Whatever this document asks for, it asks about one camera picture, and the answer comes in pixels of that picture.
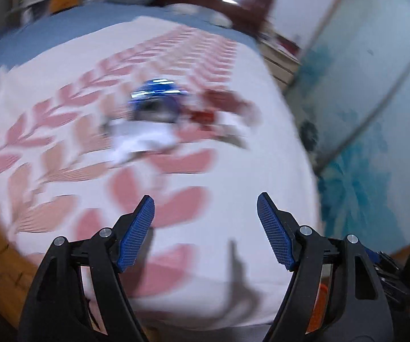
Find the blue round can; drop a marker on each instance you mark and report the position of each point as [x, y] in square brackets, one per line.
[155, 87]

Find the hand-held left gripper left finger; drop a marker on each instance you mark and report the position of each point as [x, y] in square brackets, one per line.
[137, 235]

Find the red box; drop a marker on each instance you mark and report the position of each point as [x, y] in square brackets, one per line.
[287, 44]

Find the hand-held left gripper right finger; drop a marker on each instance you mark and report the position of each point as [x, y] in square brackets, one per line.
[275, 235]

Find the white plastic bag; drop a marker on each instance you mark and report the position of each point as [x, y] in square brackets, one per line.
[137, 141]

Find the light wooden nightstand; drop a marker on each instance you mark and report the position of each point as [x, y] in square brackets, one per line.
[279, 60]

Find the white leaf-print blanket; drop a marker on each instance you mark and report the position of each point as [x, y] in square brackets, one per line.
[254, 171]

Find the blue bed sheet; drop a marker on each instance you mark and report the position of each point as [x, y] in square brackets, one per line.
[66, 17]

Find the floral sliding wardrobe doors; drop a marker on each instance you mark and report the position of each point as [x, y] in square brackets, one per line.
[368, 96]

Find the red and white paper package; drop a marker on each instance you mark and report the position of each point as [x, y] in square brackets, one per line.
[219, 101]

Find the blue and white pillow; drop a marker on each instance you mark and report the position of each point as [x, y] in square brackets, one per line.
[205, 14]

